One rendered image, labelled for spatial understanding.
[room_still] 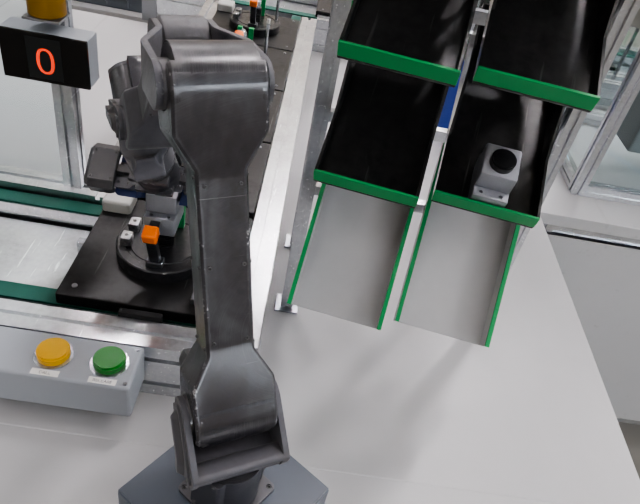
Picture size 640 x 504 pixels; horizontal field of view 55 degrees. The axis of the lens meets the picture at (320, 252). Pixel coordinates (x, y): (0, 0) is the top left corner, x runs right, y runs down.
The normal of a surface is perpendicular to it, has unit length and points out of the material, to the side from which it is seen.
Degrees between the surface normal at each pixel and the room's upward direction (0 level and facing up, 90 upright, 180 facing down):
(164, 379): 90
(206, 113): 77
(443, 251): 45
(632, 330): 90
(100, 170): 37
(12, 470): 0
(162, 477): 0
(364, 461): 0
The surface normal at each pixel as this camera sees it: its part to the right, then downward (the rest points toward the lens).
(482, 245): -0.04, -0.11
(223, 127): 0.41, 0.46
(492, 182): -0.28, 0.86
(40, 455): 0.17, -0.76
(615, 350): -0.06, 0.63
